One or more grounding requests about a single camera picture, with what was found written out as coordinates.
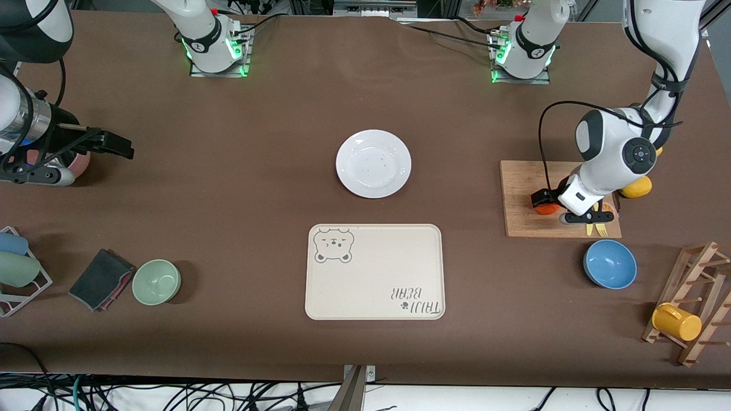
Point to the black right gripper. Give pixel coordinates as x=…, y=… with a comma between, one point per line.
x=64, y=140

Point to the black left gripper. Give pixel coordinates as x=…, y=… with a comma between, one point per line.
x=542, y=198

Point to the orange fruit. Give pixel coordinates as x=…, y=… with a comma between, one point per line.
x=547, y=210

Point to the white round plate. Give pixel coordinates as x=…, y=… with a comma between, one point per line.
x=373, y=164

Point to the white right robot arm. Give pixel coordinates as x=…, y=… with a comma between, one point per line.
x=208, y=54

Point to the wooden cutting board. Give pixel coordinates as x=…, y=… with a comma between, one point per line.
x=519, y=188

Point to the pink ribbed bowl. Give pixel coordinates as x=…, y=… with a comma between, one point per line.
x=83, y=165

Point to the yellow plastic fork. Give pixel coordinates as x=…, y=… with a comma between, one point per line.
x=601, y=230

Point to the blue bowl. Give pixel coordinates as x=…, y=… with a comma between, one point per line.
x=610, y=265

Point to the dark grey folded cloth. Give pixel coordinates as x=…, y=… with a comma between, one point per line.
x=100, y=279

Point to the pale green bowl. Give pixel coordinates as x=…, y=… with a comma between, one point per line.
x=156, y=282

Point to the blue cup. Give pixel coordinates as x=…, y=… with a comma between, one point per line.
x=12, y=244

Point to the pale green cup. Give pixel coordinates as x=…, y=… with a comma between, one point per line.
x=17, y=269

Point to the wooden mug rack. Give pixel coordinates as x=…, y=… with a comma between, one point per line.
x=699, y=268

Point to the yellow mug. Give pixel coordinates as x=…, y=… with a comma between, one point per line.
x=677, y=322

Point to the cream bear print tray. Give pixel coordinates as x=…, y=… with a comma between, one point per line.
x=374, y=274

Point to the aluminium corner profile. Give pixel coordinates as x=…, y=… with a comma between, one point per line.
x=718, y=10

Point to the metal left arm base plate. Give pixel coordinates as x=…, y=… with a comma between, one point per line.
x=522, y=81

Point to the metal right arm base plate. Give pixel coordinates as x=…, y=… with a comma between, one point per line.
x=220, y=75

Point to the aluminium frame beam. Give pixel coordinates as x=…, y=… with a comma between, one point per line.
x=374, y=8

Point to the metal table bracket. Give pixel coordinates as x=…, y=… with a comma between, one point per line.
x=351, y=394

